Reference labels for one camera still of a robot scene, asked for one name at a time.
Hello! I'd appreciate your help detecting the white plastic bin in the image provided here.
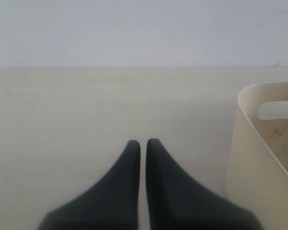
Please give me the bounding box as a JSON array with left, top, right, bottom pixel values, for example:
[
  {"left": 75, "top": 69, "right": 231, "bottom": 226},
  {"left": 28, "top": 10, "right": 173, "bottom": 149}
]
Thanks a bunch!
[{"left": 226, "top": 82, "right": 288, "bottom": 230}]

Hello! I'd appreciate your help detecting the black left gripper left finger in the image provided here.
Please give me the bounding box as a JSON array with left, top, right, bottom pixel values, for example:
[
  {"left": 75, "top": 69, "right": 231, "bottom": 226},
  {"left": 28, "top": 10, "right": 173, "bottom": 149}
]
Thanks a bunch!
[{"left": 38, "top": 140, "right": 141, "bottom": 230}]

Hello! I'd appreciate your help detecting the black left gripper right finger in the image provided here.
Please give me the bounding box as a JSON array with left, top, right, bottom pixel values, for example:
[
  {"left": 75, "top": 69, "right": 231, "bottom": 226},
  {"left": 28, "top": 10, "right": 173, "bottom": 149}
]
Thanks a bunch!
[{"left": 145, "top": 138, "right": 261, "bottom": 230}]

